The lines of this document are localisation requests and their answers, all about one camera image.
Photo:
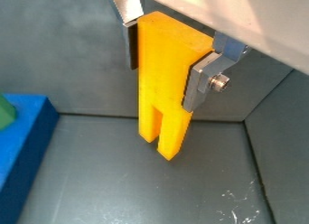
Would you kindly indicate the yellow double-square peg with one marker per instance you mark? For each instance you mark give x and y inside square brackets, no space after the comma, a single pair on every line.
[169,47]

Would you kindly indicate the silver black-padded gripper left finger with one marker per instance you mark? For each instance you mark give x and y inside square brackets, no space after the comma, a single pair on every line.
[128,11]

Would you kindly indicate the blue peg board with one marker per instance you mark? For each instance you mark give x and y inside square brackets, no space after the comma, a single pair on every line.
[22,143]

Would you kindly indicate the green hexagonal peg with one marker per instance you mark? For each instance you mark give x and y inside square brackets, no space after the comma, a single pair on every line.
[8,113]

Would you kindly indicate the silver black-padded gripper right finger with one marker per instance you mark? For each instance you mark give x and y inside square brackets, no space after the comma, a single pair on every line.
[206,72]

